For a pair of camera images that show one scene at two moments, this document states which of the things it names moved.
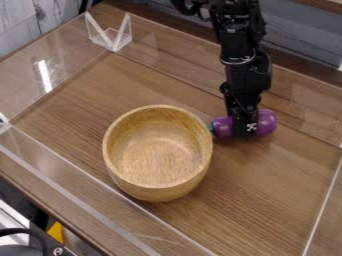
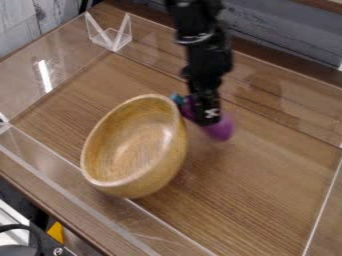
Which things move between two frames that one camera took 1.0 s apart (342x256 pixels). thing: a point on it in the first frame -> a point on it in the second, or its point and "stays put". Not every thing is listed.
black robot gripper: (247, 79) -> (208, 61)
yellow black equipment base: (53, 241) stays put
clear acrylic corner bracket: (112, 39) stays put
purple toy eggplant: (223, 126) -> (222, 129)
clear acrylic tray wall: (84, 200) stays put
